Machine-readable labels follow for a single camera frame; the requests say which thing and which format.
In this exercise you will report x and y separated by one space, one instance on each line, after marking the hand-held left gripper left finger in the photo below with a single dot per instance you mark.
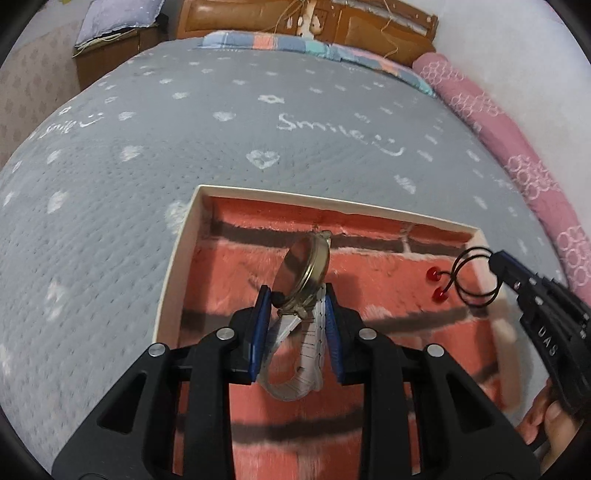
261 323

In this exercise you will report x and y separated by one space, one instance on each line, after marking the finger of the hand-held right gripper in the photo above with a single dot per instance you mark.
517 274

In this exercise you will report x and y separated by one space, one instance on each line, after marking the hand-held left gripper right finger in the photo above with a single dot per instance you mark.
331 332

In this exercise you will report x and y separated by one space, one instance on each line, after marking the white box with brick lining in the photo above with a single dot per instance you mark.
369 267

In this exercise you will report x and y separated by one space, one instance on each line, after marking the person's right hand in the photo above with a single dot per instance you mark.
545 415

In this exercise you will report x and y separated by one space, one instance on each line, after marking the pink rolled quilt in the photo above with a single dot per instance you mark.
498 120

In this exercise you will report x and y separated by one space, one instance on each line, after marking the grey printed bedspread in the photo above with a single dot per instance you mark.
231 138

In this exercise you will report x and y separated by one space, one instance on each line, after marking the plaid pillow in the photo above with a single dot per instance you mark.
388 69
268 42

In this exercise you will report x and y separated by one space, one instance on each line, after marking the brown wooden headboard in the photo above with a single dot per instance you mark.
360 27

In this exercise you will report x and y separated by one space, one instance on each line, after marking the wooden nightstand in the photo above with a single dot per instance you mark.
111 60

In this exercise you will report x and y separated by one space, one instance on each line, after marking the beige hanging ornament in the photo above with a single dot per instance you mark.
308 21

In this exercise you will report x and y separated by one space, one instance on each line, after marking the lilac dotted pillow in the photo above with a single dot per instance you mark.
115 18

